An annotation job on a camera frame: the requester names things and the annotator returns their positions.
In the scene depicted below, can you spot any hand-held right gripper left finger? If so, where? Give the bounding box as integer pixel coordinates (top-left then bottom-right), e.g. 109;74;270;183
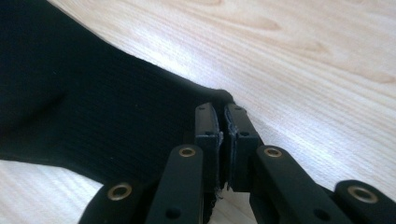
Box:
145;103;224;224

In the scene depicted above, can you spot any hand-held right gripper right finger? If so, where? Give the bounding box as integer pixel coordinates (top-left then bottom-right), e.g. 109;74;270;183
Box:
223;103;353;224

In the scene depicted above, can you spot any black sock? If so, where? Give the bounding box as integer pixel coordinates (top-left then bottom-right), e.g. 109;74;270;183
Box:
0;0;236;223

